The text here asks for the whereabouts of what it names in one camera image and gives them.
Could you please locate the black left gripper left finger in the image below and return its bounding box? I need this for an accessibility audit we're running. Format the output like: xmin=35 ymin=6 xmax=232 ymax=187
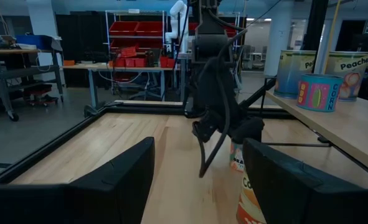
xmin=0 ymin=136 xmax=156 ymax=224

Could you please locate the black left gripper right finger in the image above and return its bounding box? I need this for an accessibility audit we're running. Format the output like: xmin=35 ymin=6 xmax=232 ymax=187
xmin=242 ymin=138 xmax=368 ymax=224

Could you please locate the teal orange slices can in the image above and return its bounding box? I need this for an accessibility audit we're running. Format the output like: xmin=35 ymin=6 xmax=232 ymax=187
xmin=229 ymin=139 xmax=246 ymax=174

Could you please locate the tall orange corn can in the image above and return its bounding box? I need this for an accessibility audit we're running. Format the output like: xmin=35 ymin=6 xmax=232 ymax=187
xmin=236 ymin=166 xmax=267 ymax=224

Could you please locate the blue peaches can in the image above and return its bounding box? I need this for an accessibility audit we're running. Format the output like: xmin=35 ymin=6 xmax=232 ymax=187
xmin=324 ymin=50 xmax=368 ymax=102
xmin=273 ymin=49 xmax=317 ymax=100

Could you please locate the black metal shelf leg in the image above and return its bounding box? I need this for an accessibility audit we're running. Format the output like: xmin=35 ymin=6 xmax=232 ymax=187
xmin=260 ymin=76 xmax=333 ymax=147

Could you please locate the wooden shelf board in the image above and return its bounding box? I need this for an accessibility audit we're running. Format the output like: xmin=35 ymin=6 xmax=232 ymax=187
xmin=266 ymin=89 xmax=368 ymax=185

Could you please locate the red item on cart shelf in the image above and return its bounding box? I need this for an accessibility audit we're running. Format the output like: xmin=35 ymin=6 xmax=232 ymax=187
xmin=22 ymin=83 xmax=59 ymax=107

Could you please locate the short teal pink corn can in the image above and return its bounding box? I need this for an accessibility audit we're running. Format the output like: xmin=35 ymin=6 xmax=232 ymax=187
xmin=296 ymin=73 xmax=344 ymax=113

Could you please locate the large red bin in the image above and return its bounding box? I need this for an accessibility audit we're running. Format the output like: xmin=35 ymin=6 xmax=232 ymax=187
xmin=136 ymin=38 xmax=164 ymax=50
xmin=223 ymin=22 xmax=238 ymax=39
xmin=187 ymin=22 xmax=201 ymax=36
xmin=110 ymin=38 xmax=138 ymax=51
xmin=108 ymin=21 xmax=139 ymax=37
xmin=135 ymin=21 xmax=165 ymax=37

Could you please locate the light wooden work table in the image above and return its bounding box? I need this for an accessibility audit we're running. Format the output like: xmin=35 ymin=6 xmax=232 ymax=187
xmin=61 ymin=62 xmax=185 ymax=110

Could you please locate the red mesh crate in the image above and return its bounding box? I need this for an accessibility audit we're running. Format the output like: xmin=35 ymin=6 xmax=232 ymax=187
xmin=119 ymin=46 xmax=138 ymax=59

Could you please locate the grey metal workbench cart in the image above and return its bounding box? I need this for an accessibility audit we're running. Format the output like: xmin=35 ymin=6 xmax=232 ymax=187
xmin=0 ymin=34 xmax=65 ymax=123

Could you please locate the large blue tote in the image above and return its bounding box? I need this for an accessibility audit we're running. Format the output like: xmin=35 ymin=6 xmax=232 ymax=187
xmin=14 ymin=34 xmax=55 ymax=52

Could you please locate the black diagonal frame brace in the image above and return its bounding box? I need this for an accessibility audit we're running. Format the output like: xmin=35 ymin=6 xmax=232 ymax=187
xmin=237 ymin=77 xmax=278 ymax=110

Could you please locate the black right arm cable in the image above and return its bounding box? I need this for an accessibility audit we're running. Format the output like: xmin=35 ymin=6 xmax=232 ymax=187
xmin=192 ymin=27 xmax=250 ymax=179

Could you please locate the black table frame rail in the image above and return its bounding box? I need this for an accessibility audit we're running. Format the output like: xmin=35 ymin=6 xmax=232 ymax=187
xmin=0 ymin=99 xmax=285 ymax=185

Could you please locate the black vertical frame post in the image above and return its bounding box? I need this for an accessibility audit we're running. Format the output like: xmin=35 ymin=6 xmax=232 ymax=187
xmin=301 ymin=0 xmax=329 ymax=74

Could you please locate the yellow hanging cable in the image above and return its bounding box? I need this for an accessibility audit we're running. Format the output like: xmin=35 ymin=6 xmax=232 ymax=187
xmin=321 ymin=0 xmax=342 ymax=74

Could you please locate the white cable under table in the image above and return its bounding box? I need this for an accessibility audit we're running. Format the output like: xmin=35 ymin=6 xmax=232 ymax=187
xmin=97 ymin=70 xmax=144 ymax=85

